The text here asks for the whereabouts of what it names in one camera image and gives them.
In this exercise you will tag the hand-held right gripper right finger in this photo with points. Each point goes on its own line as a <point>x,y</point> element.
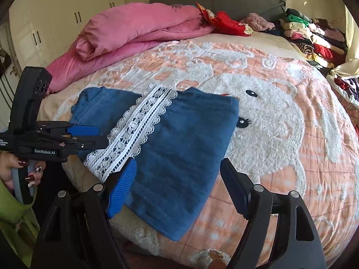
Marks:
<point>235,192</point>

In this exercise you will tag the pink fluffy cloth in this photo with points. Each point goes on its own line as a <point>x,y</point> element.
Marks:
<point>258,21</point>

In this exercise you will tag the pile of folded clothes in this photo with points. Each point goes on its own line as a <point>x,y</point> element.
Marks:
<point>314,37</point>

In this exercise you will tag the dark red crumpled clothes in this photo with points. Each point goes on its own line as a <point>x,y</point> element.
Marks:
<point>349,86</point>

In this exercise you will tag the cream curtain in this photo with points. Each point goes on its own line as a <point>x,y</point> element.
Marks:
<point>347,70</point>

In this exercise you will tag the cream wardrobe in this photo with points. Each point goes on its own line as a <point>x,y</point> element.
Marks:
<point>61,2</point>

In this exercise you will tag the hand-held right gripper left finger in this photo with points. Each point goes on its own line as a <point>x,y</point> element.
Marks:
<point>122,193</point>

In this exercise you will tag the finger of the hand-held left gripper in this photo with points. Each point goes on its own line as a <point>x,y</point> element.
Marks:
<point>84,130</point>
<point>89,143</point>

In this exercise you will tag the pink quilt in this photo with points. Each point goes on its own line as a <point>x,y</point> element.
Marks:
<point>126,30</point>

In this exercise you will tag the red patterned garment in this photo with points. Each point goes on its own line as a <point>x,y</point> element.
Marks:
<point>230,22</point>

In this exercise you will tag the grey headboard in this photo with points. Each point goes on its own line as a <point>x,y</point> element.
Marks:
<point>224,1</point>

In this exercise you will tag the blue denim pants lace trim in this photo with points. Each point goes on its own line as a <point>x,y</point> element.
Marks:
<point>182,159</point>

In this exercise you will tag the person's left forearm green sleeve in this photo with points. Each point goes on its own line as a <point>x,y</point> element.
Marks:
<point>14,218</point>

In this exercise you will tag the person's left hand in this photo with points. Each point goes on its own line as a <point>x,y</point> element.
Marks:
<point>7,168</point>

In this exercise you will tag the peach printed fleece blanket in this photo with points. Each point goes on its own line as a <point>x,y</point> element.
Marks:
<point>280,117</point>

